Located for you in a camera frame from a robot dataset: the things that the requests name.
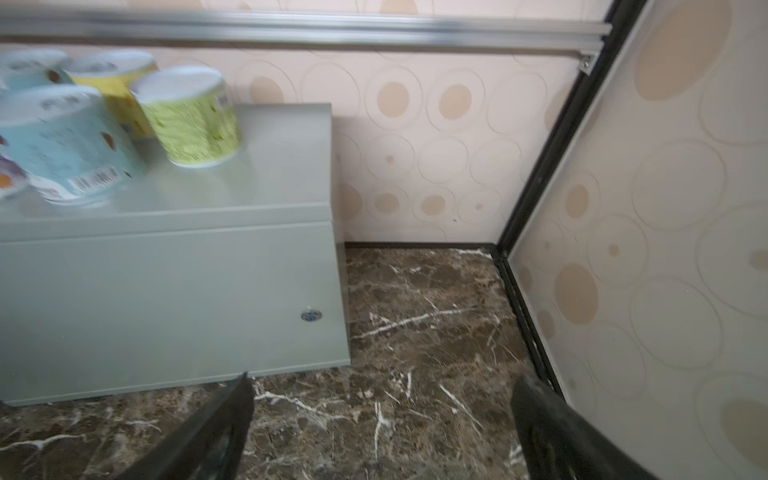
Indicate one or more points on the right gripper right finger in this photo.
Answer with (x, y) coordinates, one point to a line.
(558, 443)

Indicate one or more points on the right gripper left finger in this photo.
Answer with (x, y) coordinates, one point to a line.
(208, 445)

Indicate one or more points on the teal bear label can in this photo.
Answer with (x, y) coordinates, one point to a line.
(68, 144)

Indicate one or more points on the pink label can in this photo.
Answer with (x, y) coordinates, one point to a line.
(13, 179)

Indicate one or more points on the green label plastic-lid can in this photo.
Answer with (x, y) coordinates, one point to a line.
(191, 114)

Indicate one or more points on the yellow label can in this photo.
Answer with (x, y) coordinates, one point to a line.
(113, 73)

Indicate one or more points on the light blue label can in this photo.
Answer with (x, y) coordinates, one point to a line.
(31, 68)

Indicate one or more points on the round cabinet door lock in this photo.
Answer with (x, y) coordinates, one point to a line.
(311, 315)

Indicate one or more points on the grey metal cabinet box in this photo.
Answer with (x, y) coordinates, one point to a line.
(186, 276)

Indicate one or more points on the back horizontal aluminium rail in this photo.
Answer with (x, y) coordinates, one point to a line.
(584, 39)

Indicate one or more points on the right black corner post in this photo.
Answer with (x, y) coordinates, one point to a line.
(553, 168)

